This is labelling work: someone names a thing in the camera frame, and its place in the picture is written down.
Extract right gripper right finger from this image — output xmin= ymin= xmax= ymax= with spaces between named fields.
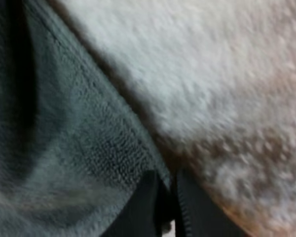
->
xmin=173 ymin=170 xmax=245 ymax=237

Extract grey-green towel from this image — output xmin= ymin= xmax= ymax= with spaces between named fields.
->
xmin=0 ymin=0 xmax=172 ymax=237

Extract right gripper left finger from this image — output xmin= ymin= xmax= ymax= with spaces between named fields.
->
xmin=102 ymin=170 xmax=175 ymax=237

